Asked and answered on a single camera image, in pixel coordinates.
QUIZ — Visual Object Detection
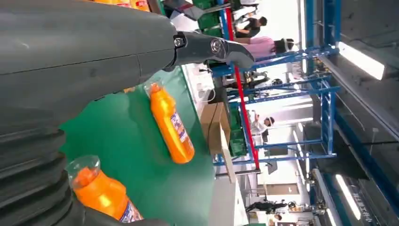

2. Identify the yellow sheet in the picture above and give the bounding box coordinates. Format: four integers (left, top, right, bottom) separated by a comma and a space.
90, 0, 152, 12

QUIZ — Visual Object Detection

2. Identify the seated person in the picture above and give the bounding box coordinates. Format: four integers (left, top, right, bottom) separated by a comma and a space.
239, 36, 295, 60

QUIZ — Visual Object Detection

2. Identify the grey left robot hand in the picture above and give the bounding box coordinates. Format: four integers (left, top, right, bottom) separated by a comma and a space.
0, 0, 255, 129

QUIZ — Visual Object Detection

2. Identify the blue metal rack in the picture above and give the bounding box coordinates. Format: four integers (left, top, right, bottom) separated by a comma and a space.
212, 0, 342, 167

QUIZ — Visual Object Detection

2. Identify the white flat board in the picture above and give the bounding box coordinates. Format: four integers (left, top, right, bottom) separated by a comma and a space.
219, 121, 238, 185

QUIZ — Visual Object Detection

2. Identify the white power strip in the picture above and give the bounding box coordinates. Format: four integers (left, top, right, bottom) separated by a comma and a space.
199, 87, 216, 104

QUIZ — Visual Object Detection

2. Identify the green crate stack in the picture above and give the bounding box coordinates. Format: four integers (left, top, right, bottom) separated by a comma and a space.
192, 0, 224, 37
229, 106, 247, 157

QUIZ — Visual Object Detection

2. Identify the brown cardboard box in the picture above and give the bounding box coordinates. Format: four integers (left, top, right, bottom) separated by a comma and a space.
199, 102, 232, 157

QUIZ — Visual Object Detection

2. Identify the orange drink bottle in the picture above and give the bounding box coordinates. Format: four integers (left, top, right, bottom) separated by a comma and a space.
144, 81, 196, 165
65, 155, 145, 224

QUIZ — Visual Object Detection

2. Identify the black cable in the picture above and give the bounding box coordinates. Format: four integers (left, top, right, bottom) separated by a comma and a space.
206, 103, 219, 148

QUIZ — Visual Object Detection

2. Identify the ceiling light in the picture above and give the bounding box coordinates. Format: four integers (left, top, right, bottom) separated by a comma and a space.
335, 174, 362, 221
338, 41, 386, 81

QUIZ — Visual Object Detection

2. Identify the black machine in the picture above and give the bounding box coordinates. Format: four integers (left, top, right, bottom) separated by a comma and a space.
245, 199, 297, 215
244, 71, 283, 90

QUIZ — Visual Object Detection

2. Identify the green table mat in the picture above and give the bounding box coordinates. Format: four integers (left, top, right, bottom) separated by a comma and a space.
58, 65, 216, 226

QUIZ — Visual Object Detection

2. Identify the white desk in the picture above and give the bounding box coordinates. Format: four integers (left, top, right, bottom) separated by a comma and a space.
181, 64, 219, 117

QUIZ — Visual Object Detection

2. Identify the red pole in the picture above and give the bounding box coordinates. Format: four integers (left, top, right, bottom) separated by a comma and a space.
224, 8, 260, 171

